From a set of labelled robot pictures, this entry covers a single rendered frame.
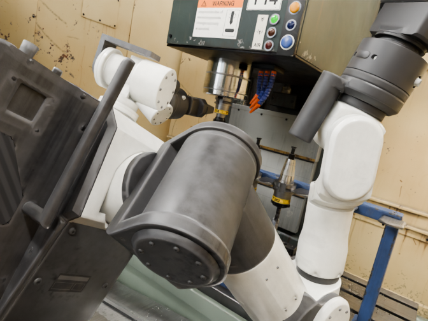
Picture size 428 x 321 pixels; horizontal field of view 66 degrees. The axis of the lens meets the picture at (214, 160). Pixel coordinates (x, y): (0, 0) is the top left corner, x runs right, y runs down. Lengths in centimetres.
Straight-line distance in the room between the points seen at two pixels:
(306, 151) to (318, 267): 100
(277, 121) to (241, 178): 122
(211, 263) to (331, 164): 22
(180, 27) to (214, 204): 84
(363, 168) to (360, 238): 145
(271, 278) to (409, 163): 145
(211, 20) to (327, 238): 71
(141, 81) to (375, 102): 31
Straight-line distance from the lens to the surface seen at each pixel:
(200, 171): 30
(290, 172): 91
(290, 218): 155
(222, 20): 98
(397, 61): 46
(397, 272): 190
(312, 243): 51
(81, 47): 197
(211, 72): 113
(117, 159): 37
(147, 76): 49
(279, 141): 152
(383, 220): 86
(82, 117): 37
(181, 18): 109
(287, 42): 86
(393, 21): 50
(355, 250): 191
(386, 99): 46
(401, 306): 126
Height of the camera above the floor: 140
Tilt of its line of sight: 10 degrees down
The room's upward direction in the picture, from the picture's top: 11 degrees clockwise
